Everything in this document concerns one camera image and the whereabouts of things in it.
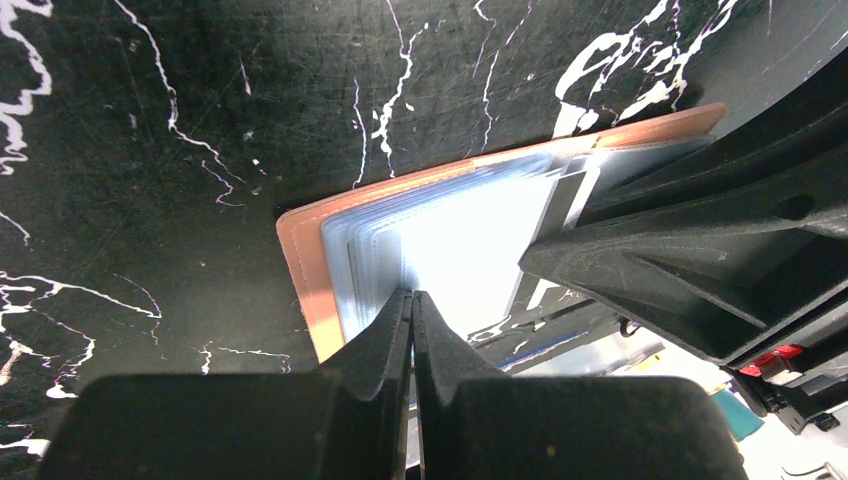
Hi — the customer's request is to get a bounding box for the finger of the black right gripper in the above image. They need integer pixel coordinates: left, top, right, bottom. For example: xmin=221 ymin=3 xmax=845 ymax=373
xmin=577 ymin=66 xmax=847 ymax=227

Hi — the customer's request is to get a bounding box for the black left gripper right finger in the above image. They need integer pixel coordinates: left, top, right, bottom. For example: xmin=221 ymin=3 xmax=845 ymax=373
xmin=411 ymin=291 xmax=746 ymax=479

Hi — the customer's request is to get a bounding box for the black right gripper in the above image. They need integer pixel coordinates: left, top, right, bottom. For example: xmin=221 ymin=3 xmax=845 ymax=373
xmin=520 ymin=147 xmax=847 ymax=437

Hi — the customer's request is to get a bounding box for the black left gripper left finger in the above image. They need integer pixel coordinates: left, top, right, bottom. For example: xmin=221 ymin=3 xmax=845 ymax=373
xmin=37 ymin=289 xmax=413 ymax=479

